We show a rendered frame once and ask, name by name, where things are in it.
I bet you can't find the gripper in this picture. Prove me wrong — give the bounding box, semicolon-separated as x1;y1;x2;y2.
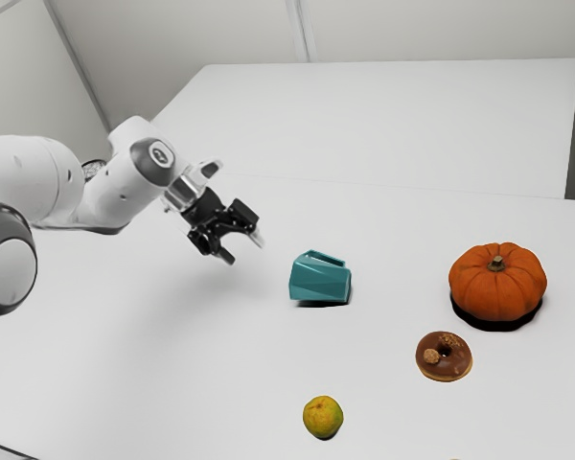
179;186;265;266

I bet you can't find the teal faceted mug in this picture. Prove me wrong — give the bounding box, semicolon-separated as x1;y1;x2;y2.
287;249;354;305

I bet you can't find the yellow-green citrus fruit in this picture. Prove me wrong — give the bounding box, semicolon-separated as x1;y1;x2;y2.
302;395;345;440

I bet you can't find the chocolate glazed donut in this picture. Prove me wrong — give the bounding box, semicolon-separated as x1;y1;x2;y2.
415;331;473;382

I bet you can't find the orange pumpkin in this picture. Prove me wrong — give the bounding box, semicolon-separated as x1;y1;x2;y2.
448;241;548;323

